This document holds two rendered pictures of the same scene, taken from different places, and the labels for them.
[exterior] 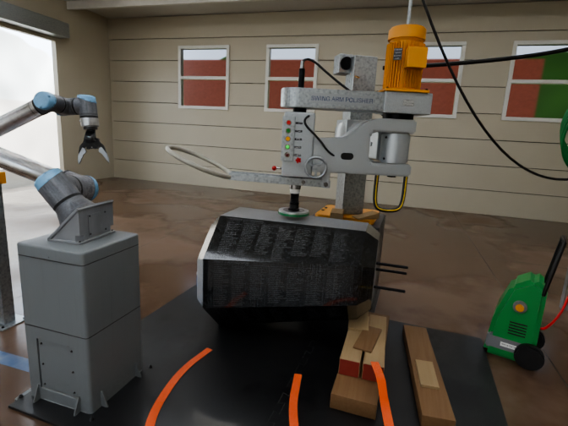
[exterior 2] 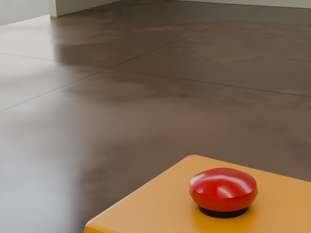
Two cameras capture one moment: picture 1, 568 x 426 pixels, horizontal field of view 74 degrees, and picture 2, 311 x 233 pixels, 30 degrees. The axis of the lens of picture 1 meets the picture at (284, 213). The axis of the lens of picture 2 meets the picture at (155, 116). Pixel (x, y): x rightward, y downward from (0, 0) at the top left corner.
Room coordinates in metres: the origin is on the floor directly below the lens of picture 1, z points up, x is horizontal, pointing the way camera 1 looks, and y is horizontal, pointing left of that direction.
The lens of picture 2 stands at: (2.17, 1.89, 1.25)
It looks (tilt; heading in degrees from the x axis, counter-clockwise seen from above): 20 degrees down; 17
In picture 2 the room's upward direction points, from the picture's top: 2 degrees counter-clockwise
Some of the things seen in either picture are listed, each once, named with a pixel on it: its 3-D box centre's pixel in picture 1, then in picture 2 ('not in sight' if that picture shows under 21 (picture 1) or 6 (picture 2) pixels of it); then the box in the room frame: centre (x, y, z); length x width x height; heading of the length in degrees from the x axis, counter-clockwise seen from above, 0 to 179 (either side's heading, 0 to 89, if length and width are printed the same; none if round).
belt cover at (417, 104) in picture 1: (352, 104); not in sight; (2.62, -0.42, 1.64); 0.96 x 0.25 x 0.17; 91
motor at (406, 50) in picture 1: (404, 61); not in sight; (2.61, -0.73, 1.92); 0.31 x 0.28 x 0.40; 1
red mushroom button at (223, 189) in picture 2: not in sight; (223, 190); (2.47, 1.95, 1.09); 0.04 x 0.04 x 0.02
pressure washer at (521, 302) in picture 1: (523, 295); not in sight; (2.42, -1.65, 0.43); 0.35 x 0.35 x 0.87; 56
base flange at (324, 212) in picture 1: (348, 213); not in sight; (3.25, -0.56, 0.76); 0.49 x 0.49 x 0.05; 71
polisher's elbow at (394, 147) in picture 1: (394, 148); not in sight; (2.62, -0.73, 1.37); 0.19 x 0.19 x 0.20
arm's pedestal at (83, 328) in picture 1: (85, 314); not in sight; (1.87, 1.03, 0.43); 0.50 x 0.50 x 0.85; 73
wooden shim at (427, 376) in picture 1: (426, 374); not in sight; (1.98, -0.88, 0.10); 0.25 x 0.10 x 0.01; 168
